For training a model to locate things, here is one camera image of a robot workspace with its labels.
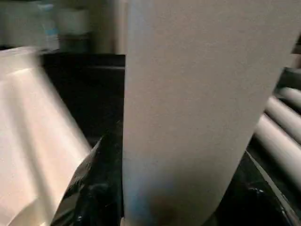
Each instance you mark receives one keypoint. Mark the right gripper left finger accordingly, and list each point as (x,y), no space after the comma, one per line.
(96,188)

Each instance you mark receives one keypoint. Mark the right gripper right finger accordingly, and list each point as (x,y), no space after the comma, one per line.
(254,197)

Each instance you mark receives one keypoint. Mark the white plastic table top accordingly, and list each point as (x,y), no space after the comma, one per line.
(33,141)

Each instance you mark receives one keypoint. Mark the black mat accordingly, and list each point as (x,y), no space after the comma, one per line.
(84,94)

